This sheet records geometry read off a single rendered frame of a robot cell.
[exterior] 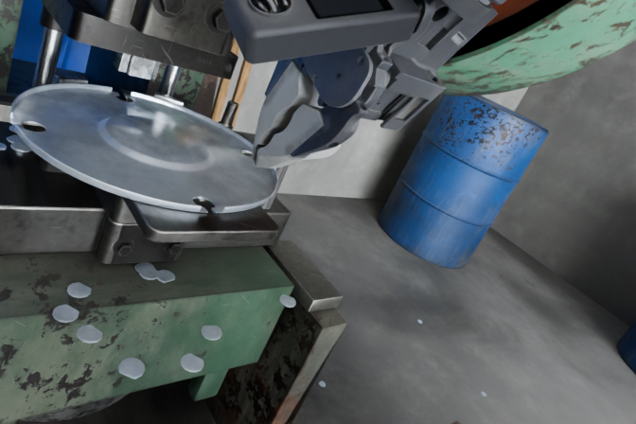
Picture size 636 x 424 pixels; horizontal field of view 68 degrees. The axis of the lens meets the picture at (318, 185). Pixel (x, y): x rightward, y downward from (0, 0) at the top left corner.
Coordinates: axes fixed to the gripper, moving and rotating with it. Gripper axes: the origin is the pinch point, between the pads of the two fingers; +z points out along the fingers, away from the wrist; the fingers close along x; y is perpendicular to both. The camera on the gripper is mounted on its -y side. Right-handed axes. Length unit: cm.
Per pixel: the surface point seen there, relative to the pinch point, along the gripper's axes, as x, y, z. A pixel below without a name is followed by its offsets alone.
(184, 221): -1.3, -2.8, 8.8
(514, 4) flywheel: 12.8, 34.0, -18.2
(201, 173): 6.7, 3.5, 12.4
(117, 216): 5.7, -3.2, 19.4
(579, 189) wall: 38, 334, 51
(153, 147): 10.9, -0.3, 13.6
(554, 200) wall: 41, 335, 69
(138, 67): 24.3, 1.8, 14.7
